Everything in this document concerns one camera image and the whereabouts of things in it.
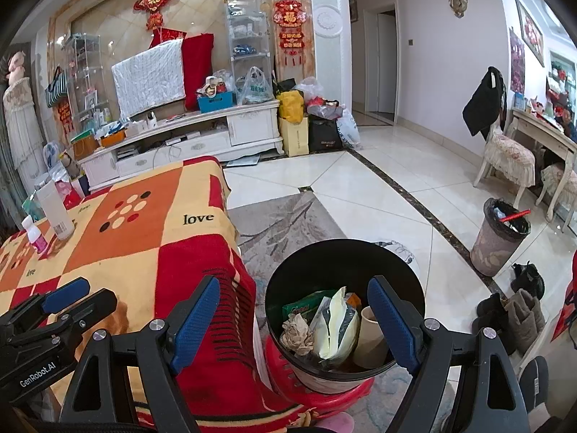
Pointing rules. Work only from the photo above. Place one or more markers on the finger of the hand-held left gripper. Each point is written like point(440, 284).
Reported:
point(67, 290)
point(92, 303)

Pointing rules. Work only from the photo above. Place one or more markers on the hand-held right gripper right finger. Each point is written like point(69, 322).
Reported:
point(392, 324)

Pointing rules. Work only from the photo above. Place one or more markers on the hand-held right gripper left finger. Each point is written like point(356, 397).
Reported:
point(196, 320)

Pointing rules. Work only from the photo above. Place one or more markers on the brown paper cup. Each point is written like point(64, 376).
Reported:
point(369, 343)

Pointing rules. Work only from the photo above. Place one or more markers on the large plastic snack packet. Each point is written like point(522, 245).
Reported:
point(333, 329)

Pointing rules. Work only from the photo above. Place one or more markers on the green snack packet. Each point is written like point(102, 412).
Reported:
point(301, 309)

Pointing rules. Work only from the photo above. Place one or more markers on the black trash bin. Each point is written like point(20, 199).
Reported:
point(315, 270)

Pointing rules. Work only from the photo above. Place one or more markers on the small white bottle pink label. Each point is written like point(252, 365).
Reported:
point(35, 237)

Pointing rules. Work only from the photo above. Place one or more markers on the checkered printed blanket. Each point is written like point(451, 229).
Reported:
point(135, 252)

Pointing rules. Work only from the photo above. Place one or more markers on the white cartoon print stool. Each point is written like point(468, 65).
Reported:
point(399, 249)

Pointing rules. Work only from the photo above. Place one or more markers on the white thermos bottle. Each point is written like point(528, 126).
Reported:
point(55, 214)

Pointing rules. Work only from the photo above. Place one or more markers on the teal tissue pack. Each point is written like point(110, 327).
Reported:
point(30, 207)

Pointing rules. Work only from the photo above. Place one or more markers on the pink red shopping bag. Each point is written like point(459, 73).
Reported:
point(72, 194)

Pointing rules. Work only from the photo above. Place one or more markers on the black ankle boot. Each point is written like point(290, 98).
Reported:
point(491, 315)

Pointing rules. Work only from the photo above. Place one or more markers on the red plastic stool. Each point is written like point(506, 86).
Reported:
point(288, 383)

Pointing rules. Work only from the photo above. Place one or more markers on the pink slipper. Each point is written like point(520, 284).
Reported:
point(338, 424)

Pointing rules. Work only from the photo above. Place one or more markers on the taupe snow boot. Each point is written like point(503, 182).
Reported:
point(516, 329)
point(535, 309)

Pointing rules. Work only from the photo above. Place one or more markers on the grey patterned waste bin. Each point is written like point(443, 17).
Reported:
point(491, 248)

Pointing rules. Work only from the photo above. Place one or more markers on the clear plastic bag blue print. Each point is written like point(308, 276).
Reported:
point(53, 155)

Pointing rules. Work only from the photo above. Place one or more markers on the grey curtain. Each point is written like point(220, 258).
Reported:
point(6, 167)

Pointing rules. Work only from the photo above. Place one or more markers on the black sneaker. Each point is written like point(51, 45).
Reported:
point(527, 277)

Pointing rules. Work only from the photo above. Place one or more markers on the orange box green lid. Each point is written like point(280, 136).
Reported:
point(85, 144)

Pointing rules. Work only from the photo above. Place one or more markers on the black shoe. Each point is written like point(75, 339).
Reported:
point(534, 379)

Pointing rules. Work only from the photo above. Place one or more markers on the small orange box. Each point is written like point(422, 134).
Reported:
point(112, 137)

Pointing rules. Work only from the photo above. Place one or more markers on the grey bathroom scale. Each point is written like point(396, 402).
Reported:
point(245, 160)

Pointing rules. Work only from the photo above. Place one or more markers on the small orange hanging decoration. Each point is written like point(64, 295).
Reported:
point(63, 115)

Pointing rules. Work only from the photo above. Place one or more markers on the lace covered air conditioner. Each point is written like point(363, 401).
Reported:
point(18, 121)

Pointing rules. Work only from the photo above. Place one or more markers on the white television cabinet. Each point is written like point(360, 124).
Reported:
point(252, 128)

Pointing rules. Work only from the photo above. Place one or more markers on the black shopping bag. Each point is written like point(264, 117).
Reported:
point(324, 135)

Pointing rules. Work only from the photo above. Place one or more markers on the white plastic bag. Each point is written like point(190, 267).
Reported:
point(347, 128)

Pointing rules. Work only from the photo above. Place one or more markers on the striped tote bag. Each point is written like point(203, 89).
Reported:
point(56, 88)

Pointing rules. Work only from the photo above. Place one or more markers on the white cushioned chair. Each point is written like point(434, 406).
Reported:
point(509, 153)

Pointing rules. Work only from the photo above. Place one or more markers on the cream paper bag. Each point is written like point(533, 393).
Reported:
point(295, 137)

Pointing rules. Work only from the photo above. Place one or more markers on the blue plastic basket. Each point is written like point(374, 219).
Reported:
point(216, 103)

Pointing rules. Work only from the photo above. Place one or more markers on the clear display shelf rack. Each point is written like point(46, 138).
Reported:
point(83, 72)

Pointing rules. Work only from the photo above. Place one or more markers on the white chair lace cushion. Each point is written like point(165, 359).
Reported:
point(556, 178)

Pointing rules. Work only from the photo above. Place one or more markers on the white cloth television cover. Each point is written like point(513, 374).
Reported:
point(148, 79)

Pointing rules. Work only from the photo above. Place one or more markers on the red and grey plastic bag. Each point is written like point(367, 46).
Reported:
point(322, 106)

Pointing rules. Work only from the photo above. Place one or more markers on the pink plush toy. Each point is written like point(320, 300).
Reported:
point(16, 65)

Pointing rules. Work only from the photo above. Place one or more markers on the yellow bag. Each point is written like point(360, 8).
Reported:
point(290, 106)

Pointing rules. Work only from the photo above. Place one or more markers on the black jacket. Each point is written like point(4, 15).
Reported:
point(482, 103)

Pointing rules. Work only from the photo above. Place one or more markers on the clear plastic bag teal print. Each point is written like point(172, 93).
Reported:
point(254, 88)

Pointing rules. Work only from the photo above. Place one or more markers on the white desk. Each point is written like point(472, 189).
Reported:
point(541, 128)

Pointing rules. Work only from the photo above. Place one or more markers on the red cloth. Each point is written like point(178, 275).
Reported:
point(198, 67)

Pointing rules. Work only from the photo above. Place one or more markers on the interior door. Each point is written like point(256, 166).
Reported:
point(372, 63)

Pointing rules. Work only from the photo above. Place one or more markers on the tall clear shelf rack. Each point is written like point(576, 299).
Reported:
point(248, 22)

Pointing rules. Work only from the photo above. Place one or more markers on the framed flower picture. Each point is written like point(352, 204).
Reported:
point(529, 31)

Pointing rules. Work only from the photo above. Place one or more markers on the white security camera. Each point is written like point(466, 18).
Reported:
point(151, 121)

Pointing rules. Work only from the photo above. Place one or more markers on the wall poster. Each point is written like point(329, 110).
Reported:
point(517, 65)

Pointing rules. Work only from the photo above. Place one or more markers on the red knot wall decoration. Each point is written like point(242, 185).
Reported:
point(155, 7)

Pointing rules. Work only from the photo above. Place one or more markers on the red hanging wall decoration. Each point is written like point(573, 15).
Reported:
point(290, 22)

